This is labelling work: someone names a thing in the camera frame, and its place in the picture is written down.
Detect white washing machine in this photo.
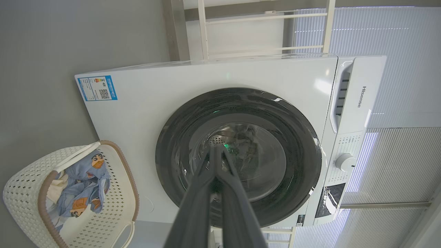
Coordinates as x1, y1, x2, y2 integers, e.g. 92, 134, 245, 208
75, 53, 387, 228

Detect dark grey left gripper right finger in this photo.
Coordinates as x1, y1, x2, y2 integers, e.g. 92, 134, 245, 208
217, 147, 268, 248

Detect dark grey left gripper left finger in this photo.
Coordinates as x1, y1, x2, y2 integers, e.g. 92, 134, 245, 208
164, 146, 223, 248

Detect white metal rack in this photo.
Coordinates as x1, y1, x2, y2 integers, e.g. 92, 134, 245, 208
197, 0, 336, 248

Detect blue energy label sticker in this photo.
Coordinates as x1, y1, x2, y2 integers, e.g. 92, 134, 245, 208
77, 75, 118, 102

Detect white washing machine dial knob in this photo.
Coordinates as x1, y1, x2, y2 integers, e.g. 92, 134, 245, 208
335, 153, 357, 172

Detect cream perforated laundry basket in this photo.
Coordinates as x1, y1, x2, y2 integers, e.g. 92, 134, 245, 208
3, 140, 140, 248

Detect black rimmed glass washer door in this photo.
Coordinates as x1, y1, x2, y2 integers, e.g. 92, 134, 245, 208
155, 87, 322, 228

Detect blue cartoon print garment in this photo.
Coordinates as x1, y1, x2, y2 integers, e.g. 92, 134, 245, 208
55, 150, 111, 218

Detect white detergent drawer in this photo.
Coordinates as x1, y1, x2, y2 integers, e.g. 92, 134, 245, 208
330, 56, 387, 134

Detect white window blinds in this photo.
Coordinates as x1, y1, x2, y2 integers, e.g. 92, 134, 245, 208
293, 7, 441, 248

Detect black washing machine display panel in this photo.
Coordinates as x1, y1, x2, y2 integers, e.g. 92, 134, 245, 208
315, 183, 346, 218

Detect cream-lined blue print garment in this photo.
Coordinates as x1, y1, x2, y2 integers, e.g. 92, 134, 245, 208
46, 170, 69, 232

